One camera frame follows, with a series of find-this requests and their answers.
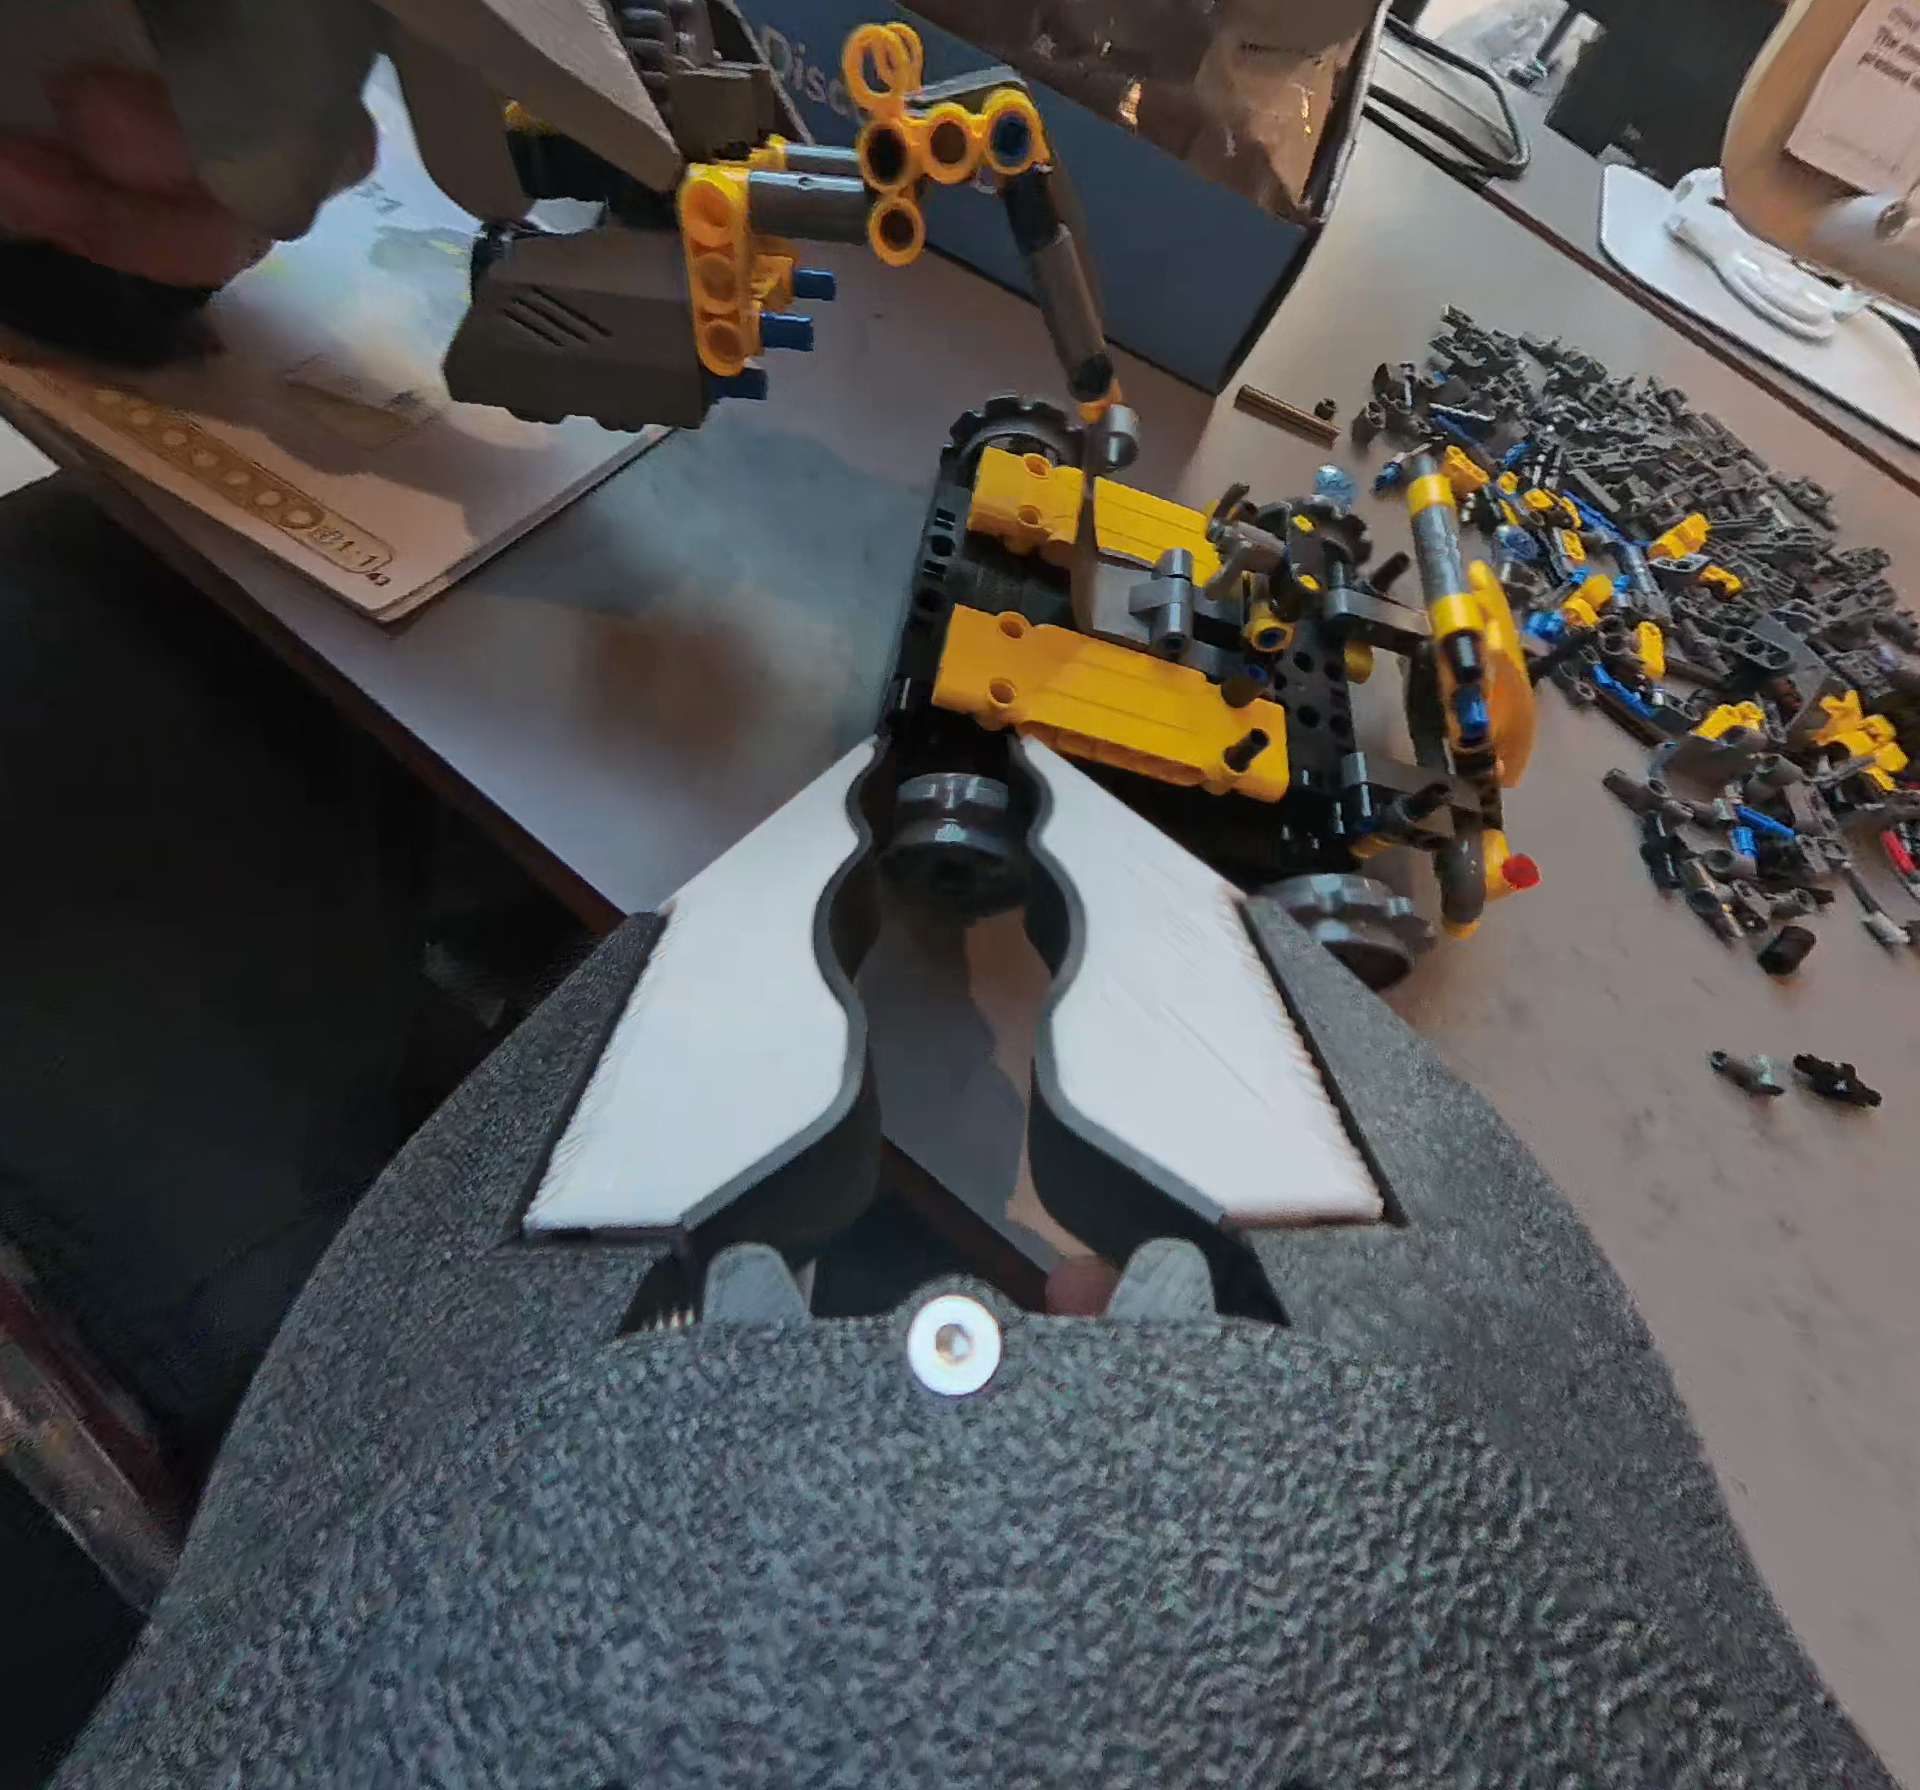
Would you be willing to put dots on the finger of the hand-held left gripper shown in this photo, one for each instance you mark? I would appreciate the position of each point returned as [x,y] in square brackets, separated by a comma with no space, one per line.
[466,156]
[480,6]

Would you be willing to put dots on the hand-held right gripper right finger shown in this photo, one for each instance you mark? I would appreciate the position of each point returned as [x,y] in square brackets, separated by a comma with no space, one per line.
[1183,1057]

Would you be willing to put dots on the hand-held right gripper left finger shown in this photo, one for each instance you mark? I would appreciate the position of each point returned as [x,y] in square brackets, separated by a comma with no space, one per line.
[703,1057]

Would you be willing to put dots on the yellow grey toy excavator arm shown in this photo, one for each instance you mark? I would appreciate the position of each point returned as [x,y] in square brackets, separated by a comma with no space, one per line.
[720,245]

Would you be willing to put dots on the yellow black toy vehicle chassis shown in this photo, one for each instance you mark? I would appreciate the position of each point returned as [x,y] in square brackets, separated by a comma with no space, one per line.
[1110,726]

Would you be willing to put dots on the grey desk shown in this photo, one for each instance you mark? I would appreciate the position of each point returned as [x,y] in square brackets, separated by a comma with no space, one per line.
[1650,1220]

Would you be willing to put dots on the person's left hand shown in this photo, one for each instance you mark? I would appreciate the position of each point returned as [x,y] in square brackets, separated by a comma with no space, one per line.
[75,193]

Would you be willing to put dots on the toy instruction booklet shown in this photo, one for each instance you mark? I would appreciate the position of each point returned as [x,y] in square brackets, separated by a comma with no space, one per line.
[300,441]

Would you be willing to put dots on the grey toy pin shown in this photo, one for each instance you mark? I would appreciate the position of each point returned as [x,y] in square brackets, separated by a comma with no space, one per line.
[1749,1069]

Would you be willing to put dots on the crumpled clear plastic bags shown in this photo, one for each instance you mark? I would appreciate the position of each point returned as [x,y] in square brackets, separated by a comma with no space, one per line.
[1082,6]

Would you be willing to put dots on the brown toy axle rod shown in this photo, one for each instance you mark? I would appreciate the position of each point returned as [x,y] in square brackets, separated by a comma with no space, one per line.
[1280,410]

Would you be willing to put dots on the black toy pin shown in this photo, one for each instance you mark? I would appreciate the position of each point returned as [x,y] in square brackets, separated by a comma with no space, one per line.
[1839,1078]

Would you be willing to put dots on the pile of small toy parts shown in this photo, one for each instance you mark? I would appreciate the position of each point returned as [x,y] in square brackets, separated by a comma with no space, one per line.
[1680,591]

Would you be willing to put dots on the dark blue cardboard box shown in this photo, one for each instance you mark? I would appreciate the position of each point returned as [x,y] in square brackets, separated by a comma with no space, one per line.
[1141,245]

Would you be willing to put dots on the white computer monitor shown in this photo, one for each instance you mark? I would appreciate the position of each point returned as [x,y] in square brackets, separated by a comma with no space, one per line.
[1800,139]

